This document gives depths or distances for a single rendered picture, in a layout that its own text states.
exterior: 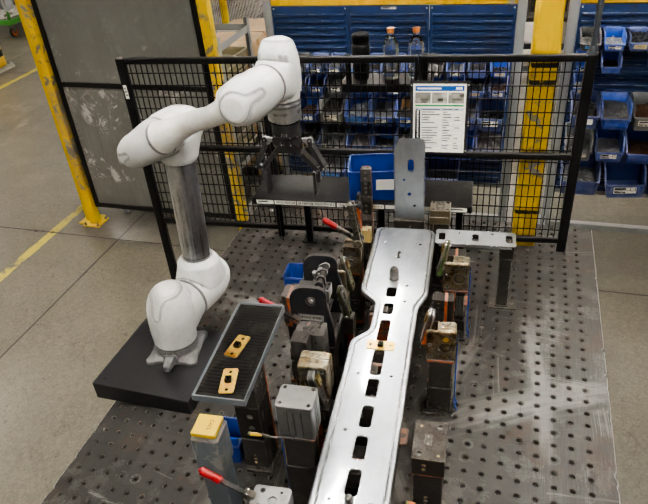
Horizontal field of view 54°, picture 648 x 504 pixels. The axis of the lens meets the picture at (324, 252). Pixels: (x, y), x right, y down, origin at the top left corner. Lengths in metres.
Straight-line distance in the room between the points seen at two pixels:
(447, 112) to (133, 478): 1.72
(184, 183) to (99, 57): 2.21
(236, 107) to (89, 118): 3.10
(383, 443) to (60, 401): 2.18
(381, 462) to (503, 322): 1.02
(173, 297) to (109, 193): 2.61
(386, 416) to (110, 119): 3.16
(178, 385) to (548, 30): 1.81
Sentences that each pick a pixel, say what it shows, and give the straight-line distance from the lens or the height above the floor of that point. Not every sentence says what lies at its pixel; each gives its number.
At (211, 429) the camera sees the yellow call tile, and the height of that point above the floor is 1.16.
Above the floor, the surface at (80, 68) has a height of 1.15.
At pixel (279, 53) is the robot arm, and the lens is 1.58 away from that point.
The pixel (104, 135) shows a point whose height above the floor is 0.71.
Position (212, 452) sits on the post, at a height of 1.11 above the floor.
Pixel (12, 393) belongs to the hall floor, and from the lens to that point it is 3.68.
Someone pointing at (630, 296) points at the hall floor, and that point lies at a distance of 3.91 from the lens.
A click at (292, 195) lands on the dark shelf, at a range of 2.64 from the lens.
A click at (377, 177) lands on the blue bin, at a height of 1.13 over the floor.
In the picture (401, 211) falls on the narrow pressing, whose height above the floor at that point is 1.03.
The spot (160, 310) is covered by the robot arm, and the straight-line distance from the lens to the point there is 2.19.
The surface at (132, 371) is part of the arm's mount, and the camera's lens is 2.34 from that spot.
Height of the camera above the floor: 2.29
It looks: 34 degrees down
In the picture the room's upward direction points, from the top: 5 degrees counter-clockwise
